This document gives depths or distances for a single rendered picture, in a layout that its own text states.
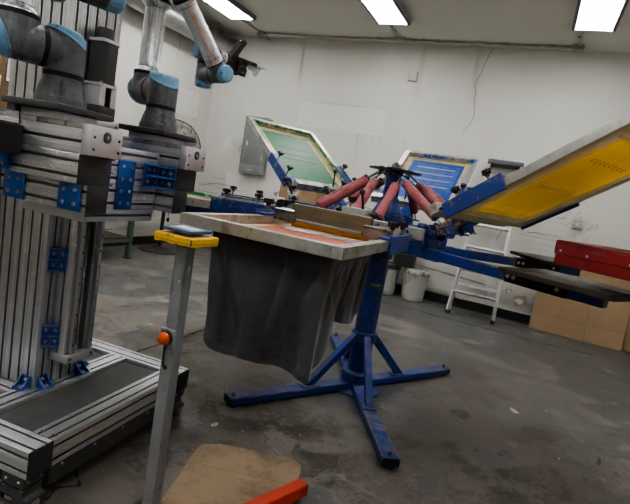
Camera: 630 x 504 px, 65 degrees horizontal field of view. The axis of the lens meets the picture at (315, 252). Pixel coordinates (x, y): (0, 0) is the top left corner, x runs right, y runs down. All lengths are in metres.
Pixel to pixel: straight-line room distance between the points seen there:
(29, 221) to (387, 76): 5.14
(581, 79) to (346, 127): 2.67
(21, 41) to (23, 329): 1.02
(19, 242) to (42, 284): 0.18
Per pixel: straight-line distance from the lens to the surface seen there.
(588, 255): 1.96
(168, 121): 2.12
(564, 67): 6.27
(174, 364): 1.54
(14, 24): 1.73
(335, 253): 1.42
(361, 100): 6.55
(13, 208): 2.13
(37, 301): 2.08
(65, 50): 1.76
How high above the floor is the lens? 1.15
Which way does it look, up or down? 8 degrees down
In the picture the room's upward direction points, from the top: 10 degrees clockwise
